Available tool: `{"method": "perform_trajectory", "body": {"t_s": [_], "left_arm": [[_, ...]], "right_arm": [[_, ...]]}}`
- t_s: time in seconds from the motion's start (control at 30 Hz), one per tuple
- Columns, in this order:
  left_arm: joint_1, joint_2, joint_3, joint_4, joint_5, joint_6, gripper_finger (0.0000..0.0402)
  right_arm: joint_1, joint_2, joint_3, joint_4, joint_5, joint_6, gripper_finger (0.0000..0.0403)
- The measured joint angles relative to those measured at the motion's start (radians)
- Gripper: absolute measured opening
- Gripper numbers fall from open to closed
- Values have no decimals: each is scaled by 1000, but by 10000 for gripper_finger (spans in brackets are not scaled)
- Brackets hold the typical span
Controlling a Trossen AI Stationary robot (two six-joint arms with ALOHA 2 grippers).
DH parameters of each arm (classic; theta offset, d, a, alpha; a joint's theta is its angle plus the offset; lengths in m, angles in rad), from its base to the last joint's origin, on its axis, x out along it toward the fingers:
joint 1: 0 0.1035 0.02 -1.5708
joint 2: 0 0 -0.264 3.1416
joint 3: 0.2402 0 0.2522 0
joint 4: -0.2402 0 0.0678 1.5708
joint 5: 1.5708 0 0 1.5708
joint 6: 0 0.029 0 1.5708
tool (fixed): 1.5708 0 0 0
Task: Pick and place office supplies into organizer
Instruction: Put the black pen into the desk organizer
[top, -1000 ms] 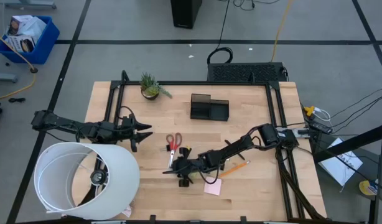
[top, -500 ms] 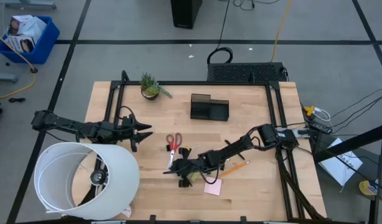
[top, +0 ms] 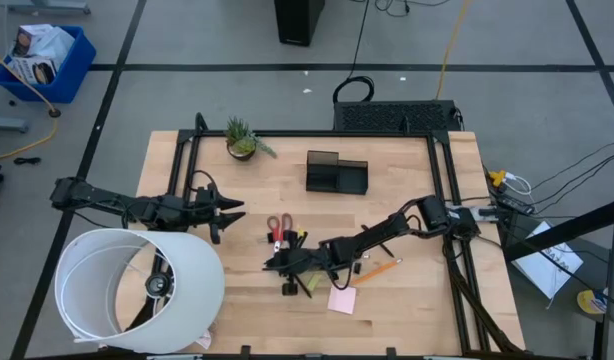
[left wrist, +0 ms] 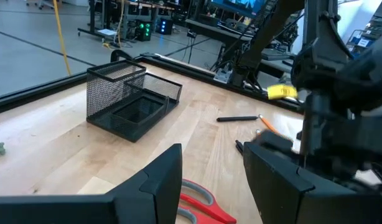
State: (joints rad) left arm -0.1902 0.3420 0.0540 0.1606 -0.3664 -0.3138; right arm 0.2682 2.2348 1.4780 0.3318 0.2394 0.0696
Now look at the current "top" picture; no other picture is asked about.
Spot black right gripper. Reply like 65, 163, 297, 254
263, 238, 341, 299

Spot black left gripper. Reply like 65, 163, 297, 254
185, 182, 248, 246

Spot red-handled scissors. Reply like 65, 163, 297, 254
265, 212, 294, 254

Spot pink sticky note pad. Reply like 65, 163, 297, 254
327, 285, 359, 316

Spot plain black pen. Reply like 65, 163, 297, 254
361, 224, 395, 259

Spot black mesh desk organizer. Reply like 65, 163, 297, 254
305, 149, 370, 196

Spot potted succulent plant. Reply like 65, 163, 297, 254
224, 115, 278, 162

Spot white lamp shade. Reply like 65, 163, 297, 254
53, 228, 227, 355

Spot black lamp stand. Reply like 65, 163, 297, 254
123, 272, 175, 332

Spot black mesh computer case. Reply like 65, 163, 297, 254
332, 99, 463, 134

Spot black computer tower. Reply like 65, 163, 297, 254
273, 0, 326, 48

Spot blue plastic bin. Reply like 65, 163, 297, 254
0, 24, 97, 105

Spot printed cardboard box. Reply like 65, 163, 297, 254
11, 23, 44, 58
6, 56, 59, 87

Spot white plastic bag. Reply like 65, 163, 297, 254
34, 25, 76, 66

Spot black power brick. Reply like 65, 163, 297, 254
494, 193, 537, 217

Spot white paper sheet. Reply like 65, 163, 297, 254
511, 220, 585, 301

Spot black diagonal beam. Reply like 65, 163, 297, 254
502, 195, 614, 263

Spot black left camera cable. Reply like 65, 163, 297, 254
187, 169, 220, 194

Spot black camera cable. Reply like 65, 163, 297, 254
324, 257, 359, 292
187, 169, 220, 194

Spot black right camera cable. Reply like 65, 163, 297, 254
324, 257, 359, 292

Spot black aluminium frame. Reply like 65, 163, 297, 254
165, 112, 527, 359

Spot black coiled cable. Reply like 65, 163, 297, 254
331, 74, 376, 105

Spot yellow extension cable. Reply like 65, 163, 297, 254
0, 47, 62, 162

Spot yellow hanging cable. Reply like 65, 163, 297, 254
434, 0, 473, 101

